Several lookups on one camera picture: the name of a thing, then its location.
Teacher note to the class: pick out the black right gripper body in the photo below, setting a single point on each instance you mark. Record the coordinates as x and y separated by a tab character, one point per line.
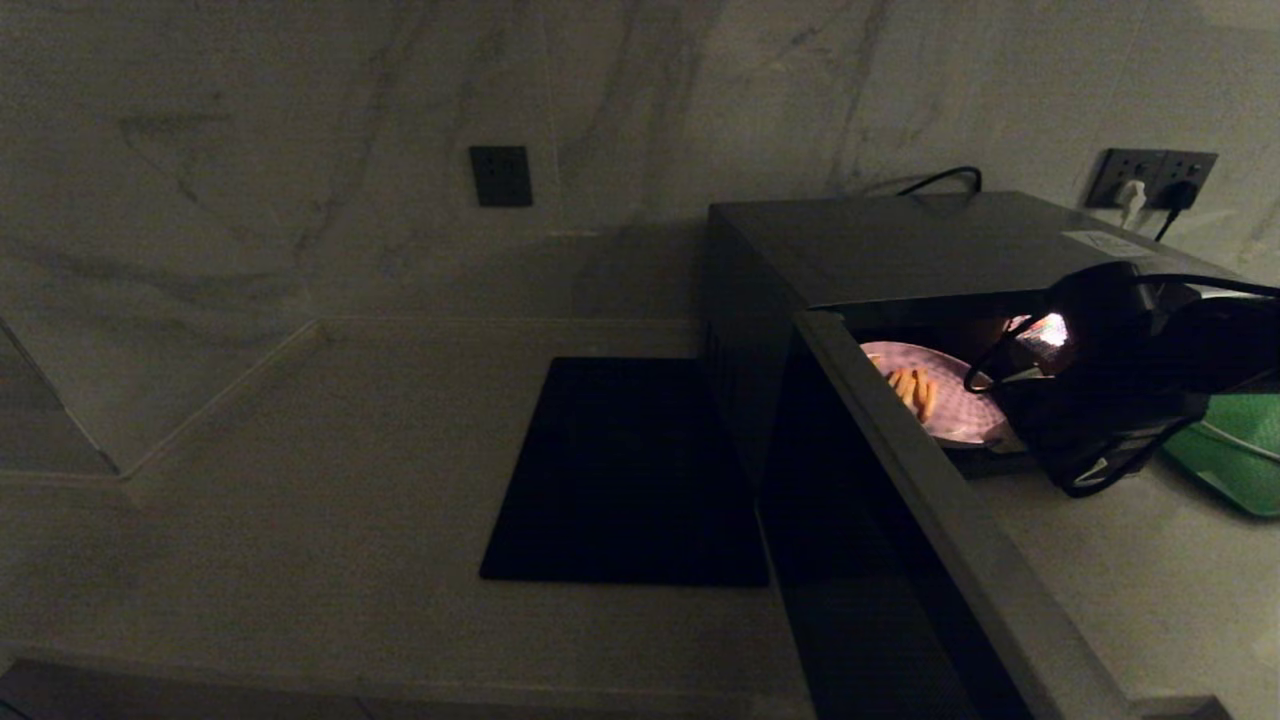
1110	400

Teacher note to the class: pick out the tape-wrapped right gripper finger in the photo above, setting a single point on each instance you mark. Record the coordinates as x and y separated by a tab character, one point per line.
1015	438
1020	375

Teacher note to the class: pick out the purple plate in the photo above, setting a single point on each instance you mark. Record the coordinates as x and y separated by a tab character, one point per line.
960	410

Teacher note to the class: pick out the dark glass microwave door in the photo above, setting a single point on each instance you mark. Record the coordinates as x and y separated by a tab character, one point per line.
860	560

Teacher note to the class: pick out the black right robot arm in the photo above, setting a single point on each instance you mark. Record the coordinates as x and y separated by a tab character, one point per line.
1235	345

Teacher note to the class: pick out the silver microwave oven body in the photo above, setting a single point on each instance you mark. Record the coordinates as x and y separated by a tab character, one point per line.
900	240

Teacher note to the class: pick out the green plastic tray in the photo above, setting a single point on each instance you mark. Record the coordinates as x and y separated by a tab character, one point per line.
1235	450

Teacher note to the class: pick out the white plug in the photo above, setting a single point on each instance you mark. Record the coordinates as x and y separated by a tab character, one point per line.
1131	200

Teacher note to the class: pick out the black induction cooktop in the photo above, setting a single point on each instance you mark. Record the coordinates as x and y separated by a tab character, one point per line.
620	470

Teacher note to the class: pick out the black double wall socket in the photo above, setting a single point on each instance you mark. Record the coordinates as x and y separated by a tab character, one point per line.
1150	165

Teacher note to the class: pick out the black single wall socket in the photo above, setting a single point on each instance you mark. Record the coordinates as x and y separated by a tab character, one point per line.
500	177

